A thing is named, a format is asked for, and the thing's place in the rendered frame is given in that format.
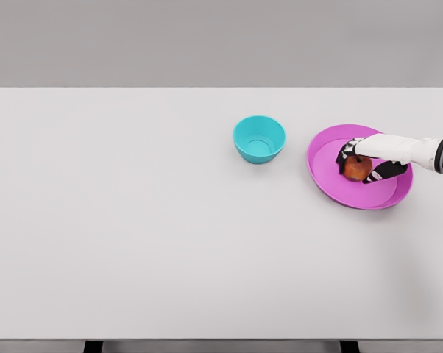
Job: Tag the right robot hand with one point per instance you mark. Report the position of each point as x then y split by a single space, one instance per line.
381 147

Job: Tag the red apple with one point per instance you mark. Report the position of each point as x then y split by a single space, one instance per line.
358 168

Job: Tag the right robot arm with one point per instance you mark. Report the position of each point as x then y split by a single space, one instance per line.
433 152

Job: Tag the pink plate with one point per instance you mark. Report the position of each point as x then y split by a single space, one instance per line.
339 184

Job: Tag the blue bowl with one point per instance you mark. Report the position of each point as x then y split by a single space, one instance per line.
259 139

